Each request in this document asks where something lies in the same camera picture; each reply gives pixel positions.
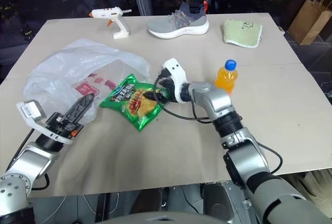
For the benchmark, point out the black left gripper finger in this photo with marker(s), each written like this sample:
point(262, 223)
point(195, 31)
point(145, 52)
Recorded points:
point(77, 106)
point(84, 113)

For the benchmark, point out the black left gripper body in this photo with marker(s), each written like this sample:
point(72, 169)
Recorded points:
point(61, 125)

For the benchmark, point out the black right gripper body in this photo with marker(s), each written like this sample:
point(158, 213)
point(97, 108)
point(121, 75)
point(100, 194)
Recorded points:
point(166, 86)

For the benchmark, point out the green chips bag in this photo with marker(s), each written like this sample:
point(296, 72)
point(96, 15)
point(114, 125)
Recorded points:
point(129, 102)

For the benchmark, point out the translucent white plastic bag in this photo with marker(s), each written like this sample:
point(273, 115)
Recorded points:
point(77, 60)

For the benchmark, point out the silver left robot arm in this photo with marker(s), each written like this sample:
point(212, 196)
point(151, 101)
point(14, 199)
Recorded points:
point(28, 160)

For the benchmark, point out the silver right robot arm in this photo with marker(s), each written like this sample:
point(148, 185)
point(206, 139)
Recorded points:
point(233, 141)

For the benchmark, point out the brown paper bag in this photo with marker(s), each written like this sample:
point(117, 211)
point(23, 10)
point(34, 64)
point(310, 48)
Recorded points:
point(310, 21)

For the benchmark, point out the red and white packet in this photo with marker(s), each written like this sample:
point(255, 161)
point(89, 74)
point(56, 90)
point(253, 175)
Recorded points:
point(86, 89)

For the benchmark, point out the orange juice bottle blue cap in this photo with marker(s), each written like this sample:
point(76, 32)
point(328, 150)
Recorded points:
point(227, 80)

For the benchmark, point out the grey knit sneaker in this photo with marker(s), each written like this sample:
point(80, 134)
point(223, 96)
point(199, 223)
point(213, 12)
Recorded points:
point(179, 23)

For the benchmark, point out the white hot glue gun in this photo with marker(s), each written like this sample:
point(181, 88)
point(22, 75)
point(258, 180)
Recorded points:
point(116, 17)

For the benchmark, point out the green folded towel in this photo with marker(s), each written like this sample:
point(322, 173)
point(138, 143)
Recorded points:
point(241, 33)

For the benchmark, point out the dark rounded shape under table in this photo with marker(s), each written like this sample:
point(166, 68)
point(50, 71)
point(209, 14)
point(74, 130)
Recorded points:
point(216, 200)

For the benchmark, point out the grey rounded robot torso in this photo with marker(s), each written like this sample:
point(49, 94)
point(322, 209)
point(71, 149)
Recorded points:
point(166, 220)

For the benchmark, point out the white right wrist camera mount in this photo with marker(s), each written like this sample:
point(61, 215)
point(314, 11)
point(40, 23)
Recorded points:
point(176, 72)

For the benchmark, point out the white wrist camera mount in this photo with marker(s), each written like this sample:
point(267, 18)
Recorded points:
point(176, 72)
point(31, 110)

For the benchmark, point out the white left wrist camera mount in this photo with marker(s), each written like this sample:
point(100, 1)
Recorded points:
point(31, 110)

